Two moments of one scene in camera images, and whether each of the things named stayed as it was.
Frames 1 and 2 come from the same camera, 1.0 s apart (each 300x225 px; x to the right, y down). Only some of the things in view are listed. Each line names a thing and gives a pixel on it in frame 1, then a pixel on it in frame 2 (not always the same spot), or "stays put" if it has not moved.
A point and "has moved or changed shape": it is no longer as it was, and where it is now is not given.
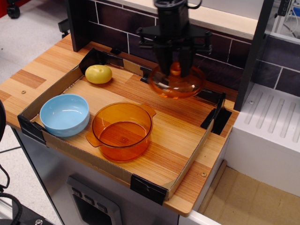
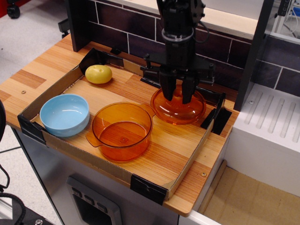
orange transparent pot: (122, 131) stays put
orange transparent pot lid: (176, 86) has moved or changed shape
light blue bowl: (64, 115) stays put
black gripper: (174, 30) → (180, 59)
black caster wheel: (13, 11) stays put
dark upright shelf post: (249, 76) stays put
